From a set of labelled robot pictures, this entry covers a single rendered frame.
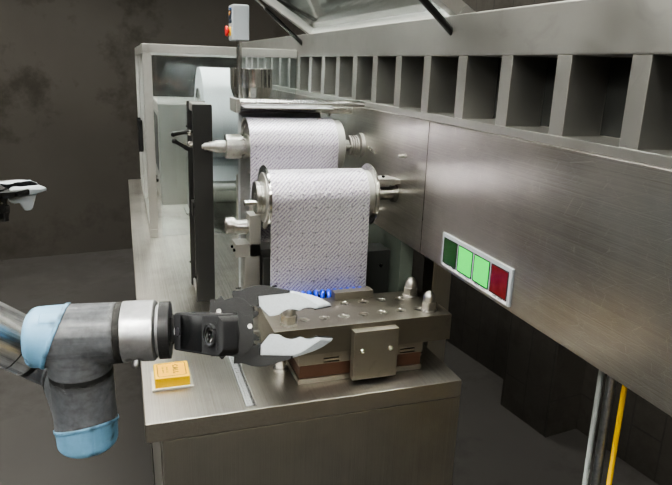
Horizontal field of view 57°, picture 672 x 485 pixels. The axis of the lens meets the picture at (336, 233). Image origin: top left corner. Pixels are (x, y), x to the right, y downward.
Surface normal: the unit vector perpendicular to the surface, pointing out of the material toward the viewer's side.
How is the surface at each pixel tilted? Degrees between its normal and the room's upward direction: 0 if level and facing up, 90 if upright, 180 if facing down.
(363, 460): 90
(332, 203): 90
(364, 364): 90
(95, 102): 90
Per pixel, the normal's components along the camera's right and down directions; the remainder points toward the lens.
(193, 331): -0.77, -0.04
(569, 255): -0.95, 0.05
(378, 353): 0.32, 0.25
